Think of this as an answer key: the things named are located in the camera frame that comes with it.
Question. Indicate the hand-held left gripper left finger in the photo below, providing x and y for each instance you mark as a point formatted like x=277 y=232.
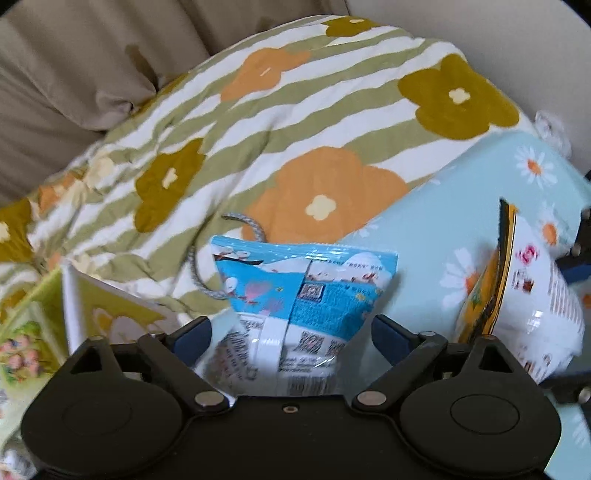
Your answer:
x=191 y=339

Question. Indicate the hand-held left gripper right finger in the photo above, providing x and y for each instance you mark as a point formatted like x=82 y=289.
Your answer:
x=391 y=337

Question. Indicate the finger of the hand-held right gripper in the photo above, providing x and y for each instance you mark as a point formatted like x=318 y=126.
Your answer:
x=570 y=388
x=575 y=267

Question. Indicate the white yellow snack packet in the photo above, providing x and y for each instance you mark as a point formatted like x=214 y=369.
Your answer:
x=540 y=295

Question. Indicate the green cardboard box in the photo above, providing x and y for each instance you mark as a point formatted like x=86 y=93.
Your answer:
x=115 y=318

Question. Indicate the blue white snack packet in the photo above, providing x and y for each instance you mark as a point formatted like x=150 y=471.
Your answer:
x=286 y=286

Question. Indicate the light blue daisy pillow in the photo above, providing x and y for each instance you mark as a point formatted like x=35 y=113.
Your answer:
x=438 y=221

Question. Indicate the clear plastic object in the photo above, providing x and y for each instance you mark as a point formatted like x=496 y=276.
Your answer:
x=551 y=131

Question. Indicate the striped floral quilt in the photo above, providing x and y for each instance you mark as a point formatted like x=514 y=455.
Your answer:
x=231 y=138

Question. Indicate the beige curtain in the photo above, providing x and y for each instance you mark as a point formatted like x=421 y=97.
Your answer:
x=92 y=69

